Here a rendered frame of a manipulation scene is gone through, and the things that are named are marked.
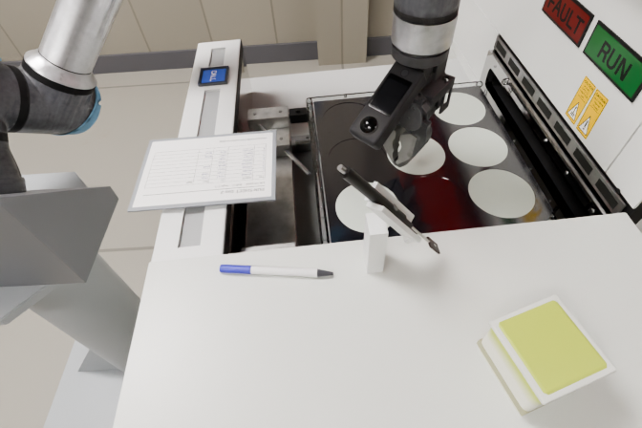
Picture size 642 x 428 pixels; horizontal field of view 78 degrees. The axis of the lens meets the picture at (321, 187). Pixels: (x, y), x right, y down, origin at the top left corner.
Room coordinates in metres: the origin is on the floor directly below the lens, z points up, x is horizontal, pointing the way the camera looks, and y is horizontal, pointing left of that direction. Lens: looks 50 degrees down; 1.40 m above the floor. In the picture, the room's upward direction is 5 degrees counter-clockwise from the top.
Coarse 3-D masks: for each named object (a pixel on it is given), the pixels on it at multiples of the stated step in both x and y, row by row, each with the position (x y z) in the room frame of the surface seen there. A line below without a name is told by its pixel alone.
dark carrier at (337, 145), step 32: (480, 96) 0.63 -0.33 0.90; (320, 128) 0.57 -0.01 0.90; (448, 128) 0.55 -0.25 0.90; (352, 160) 0.48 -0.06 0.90; (384, 160) 0.48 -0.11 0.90; (448, 160) 0.46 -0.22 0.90; (512, 160) 0.45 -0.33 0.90; (416, 192) 0.40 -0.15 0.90; (448, 192) 0.40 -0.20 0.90; (416, 224) 0.34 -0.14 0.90; (448, 224) 0.33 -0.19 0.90; (480, 224) 0.33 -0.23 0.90; (512, 224) 0.32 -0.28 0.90
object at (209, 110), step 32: (224, 64) 0.72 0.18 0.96; (192, 96) 0.62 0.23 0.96; (224, 96) 0.61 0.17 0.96; (192, 128) 0.53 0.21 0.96; (224, 128) 0.52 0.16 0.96; (160, 224) 0.33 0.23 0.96; (192, 224) 0.33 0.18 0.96; (224, 224) 0.32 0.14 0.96; (160, 256) 0.28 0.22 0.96; (192, 256) 0.28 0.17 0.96
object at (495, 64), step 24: (504, 72) 0.65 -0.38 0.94; (528, 96) 0.57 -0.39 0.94; (504, 120) 0.59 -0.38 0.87; (528, 120) 0.52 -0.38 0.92; (528, 144) 0.51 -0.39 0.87; (552, 144) 0.45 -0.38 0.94; (528, 168) 0.47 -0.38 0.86; (576, 168) 0.39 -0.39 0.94; (552, 192) 0.40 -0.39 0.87; (576, 192) 0.36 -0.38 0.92
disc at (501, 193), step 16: (480, 176) 0.42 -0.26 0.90; (496, 176) 0.42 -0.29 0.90; (512, 176) 0.42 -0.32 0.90; (480, 192) 0.39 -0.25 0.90; (496, 192) 0.39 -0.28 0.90; (512, 192) 0.38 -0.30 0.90; (528, 192) 0.38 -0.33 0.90; (496, 208) 0.36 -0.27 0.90; (512, 208) 0.35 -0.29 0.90; (528, 208) 0.35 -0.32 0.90
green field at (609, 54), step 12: (600, 36) 0.47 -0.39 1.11; (588, 48) 0.48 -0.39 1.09; (600, 48) 0.46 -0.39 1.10; (612, 48) 0.44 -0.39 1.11; (624, 48) 0.43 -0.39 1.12; (600, 60) 0.45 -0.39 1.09; (612, 60) 0.43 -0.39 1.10; (624, 60) 0.42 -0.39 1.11; (636, 60) 0.40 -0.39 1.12; (612, 72) 0.42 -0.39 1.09; (624, 72) 0.41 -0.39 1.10; (636, 72) 0.39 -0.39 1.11; (624, 84) 0.40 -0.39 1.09; (636, 84) 0.38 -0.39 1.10
